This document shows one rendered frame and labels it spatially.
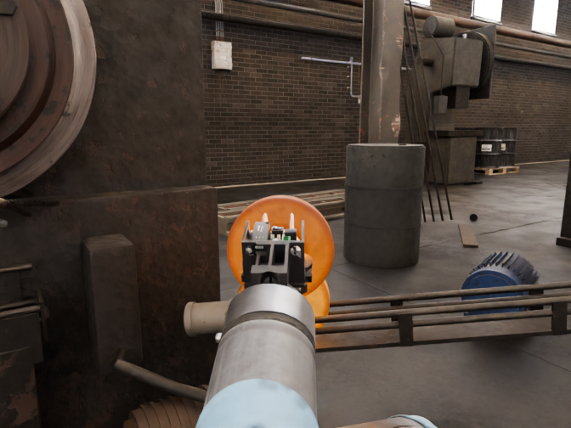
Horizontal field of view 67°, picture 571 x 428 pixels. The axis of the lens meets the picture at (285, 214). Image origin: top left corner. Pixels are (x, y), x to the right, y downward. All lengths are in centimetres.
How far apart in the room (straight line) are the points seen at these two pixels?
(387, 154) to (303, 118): 539
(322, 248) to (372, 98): 436
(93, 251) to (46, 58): 31
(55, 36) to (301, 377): 61
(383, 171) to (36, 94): 261
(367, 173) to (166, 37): 232
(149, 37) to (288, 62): 734
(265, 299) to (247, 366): 8
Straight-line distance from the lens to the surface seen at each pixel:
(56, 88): 76
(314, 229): 62
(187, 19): 101
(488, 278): 231
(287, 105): 819
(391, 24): 483
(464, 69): 842
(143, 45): 97
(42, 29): 75
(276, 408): 33
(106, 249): 81
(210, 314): 77
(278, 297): 41
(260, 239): 49
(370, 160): 311
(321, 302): 75
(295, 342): 38
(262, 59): 799
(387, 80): 474
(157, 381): 82
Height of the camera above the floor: 100
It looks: 11 degrees down
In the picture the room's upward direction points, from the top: straight up
